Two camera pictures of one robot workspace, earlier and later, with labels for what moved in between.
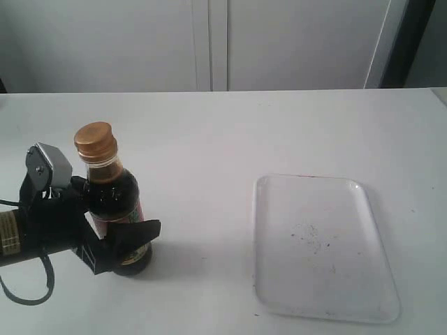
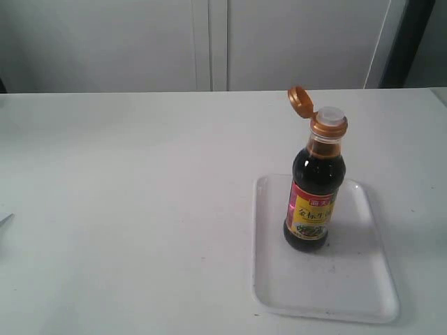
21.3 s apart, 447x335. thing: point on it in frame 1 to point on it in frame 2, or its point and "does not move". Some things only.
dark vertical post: (413, 23) does not move
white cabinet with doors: (59, 46) does not move
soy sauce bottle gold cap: (95, 141) to (319, 174)
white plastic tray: (317, 249) does not move
